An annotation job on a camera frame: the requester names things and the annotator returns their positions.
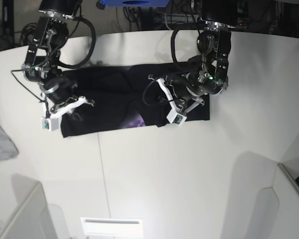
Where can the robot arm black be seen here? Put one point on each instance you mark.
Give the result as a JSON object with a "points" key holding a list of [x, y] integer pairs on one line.
{"points": [[206, 73], [42, 64]]}

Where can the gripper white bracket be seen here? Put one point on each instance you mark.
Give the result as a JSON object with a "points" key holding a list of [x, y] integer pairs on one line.
{"points": [[60, 97], [178, 93]]}

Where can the white bin right front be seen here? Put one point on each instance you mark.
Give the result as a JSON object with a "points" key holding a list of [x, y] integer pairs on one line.
{"points": [[276, 211]]}

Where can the blue plastic bin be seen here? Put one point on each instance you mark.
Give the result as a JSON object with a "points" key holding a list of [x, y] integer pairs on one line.
{"points": [[141, 3]]}

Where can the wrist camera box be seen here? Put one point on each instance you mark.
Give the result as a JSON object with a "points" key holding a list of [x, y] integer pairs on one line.
{"points": [[49, 124], [176, 118]]}

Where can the black T-shirt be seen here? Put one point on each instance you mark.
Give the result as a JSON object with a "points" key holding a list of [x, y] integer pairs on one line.
{"points": [[117, 92]]}

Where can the black equipment rack left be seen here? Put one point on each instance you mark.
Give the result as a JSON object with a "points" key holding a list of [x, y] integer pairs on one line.
{"points": [[8, 17]]}

